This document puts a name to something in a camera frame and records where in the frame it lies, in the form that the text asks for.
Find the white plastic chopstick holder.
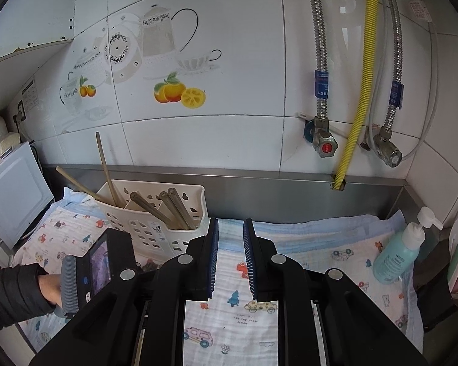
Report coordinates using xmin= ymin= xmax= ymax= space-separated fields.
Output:
xmin=95 ymin=179 xmax=207 ymax=257

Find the teal pump soap bottle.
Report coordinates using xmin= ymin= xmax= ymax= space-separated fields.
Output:
xmin=373 ymin=206 xmax=443 ymax=285

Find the bunch of wooden chopsticks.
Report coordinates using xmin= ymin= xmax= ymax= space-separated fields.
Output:
xmin=55 ymin=131 xmax=199 ymax=231

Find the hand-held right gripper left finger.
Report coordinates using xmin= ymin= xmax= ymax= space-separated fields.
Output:
xmin=31 ymin=217 xmax=219 ymax=366

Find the red knob water valve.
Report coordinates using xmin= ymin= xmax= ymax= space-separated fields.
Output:
xmin=304 ymin=116 xmax=339 ymax=159

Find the metal angle valve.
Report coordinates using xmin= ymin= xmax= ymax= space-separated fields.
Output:
xmin=361 ymin=124 xmax=404 ymax=169

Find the person's left hand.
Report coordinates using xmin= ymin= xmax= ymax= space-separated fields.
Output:
xmin=38 ymin=274 xmax=66 ymax=315

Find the black utensil container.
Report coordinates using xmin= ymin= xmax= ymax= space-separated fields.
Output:
xmin=413 ymin=236 xmax=458 ymax=333

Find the white wall label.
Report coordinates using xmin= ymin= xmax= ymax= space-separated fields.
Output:
xmin=22 ymin=79 xmax=39 ymax=109

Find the white microwave oven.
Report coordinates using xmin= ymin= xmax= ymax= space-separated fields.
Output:
xmin=0 ymin=141 xmax=55 ymax=251

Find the person's left forearm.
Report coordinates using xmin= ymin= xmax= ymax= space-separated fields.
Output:
xmin=0 ymin=262 xmax=59 ymax=333

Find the braided steel water hose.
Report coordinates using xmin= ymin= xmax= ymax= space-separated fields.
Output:
xmin=382 ymin=0 xmax=404 ymax=130
xmin=304 ymin=0 xmax=331 ymax=123

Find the yellow corrugated gas hose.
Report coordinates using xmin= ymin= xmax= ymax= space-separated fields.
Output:
xmin=330 ymin=0 xmax=382 ymax=192

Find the printed cartoon cloth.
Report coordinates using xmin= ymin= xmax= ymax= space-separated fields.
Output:
xmin=13 ymin=187 xmax=425 ymax=366

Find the white kitchen appliance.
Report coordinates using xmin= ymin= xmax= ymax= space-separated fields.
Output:
xmin=0 ymin=115 xmax=22 ymax=169

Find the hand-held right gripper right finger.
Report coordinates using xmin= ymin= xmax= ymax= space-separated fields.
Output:
xmin=243 ymin=218 xmax=430 ymax=366

